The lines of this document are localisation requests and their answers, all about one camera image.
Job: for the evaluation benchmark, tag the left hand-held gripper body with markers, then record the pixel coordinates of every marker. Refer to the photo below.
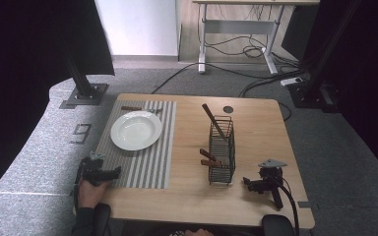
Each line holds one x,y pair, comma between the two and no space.
91,170

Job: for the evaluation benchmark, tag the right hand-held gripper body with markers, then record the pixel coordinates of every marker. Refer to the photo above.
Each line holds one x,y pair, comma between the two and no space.
270,178

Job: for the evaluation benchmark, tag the person's left hand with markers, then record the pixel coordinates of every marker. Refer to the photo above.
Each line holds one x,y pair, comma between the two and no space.
90,195

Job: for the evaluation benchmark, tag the person's right hand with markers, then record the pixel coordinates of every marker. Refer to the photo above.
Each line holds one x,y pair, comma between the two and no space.
198,232

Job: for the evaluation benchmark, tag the striped grey placemat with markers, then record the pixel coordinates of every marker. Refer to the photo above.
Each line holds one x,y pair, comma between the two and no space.
144,167

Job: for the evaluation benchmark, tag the white plate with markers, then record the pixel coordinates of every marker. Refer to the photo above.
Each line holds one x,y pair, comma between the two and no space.
136,130

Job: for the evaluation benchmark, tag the dark round table grommet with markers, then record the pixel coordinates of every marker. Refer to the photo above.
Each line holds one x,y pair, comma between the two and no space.
228,109

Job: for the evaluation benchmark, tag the white power strip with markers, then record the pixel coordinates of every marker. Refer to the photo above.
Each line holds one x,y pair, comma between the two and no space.
291,81

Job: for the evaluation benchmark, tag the black curtain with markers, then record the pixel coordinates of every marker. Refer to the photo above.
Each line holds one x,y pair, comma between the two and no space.
367,82
29,65

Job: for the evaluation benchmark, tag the black metal stand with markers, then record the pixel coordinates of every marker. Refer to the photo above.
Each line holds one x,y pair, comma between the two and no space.
321,65

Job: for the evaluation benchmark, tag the white panel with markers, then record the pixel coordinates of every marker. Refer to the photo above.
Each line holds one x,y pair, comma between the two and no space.
138,26

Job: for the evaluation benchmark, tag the black stand with base plate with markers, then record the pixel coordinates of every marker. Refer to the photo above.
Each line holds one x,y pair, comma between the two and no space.
84,91

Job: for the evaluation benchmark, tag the white desk frame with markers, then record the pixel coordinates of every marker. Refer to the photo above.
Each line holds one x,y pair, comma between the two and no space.
239,27

